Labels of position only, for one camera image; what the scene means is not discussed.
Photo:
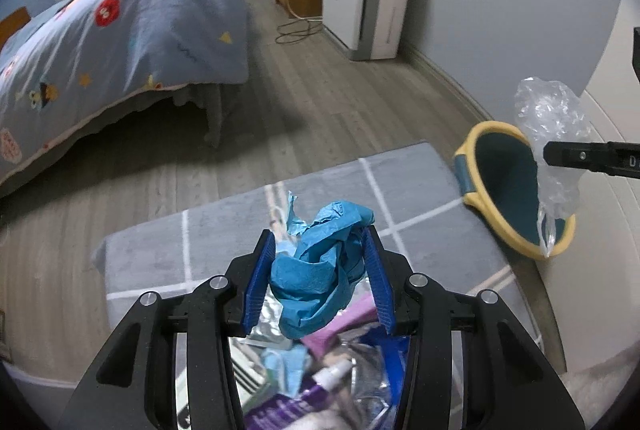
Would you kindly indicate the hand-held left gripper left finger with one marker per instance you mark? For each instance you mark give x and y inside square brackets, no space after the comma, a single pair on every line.
[257,280]

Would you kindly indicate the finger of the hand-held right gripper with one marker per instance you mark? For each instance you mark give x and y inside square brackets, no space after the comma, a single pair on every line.
[575,154]

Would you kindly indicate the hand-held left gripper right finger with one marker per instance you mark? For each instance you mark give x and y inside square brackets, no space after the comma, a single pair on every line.
[380,280]

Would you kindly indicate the blue paper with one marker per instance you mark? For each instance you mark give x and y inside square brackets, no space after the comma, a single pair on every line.
[310,280]

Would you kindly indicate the clear plastic bag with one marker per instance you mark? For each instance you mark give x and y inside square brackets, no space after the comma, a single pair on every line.
[545,109]

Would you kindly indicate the teal bin with yellow rim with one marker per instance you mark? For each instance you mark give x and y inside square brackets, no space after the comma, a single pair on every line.
[500,180]

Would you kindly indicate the pink wrapper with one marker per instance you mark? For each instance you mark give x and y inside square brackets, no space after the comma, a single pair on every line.
[325,337]

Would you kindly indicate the silver foil packet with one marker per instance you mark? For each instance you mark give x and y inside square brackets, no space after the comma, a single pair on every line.
[265,325]

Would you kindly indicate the grey mat with white lines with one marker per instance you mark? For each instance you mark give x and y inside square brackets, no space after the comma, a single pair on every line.
[200,270]

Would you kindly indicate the striped black and white wrapper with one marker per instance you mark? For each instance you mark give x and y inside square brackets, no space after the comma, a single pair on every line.
[250,375]

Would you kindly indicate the small white bottle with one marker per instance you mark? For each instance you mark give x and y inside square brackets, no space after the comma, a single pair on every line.
[330,375]

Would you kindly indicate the crinkled silver wrapper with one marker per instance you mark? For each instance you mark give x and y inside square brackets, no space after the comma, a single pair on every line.
[370,390]

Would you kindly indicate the purple packet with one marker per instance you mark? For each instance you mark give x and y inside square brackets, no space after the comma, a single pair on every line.
[290,410]

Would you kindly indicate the bed with grey skirt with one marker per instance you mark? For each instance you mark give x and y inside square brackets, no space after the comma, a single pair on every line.
[212,109]

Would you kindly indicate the white fluffy cushion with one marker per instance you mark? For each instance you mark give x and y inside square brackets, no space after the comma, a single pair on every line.
[600,395]

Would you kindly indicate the bed with blue patterned duvet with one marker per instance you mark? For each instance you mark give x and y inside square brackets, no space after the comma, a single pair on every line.
[125,39]

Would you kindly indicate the wooden headboard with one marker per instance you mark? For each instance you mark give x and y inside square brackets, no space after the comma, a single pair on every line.
[12,27]

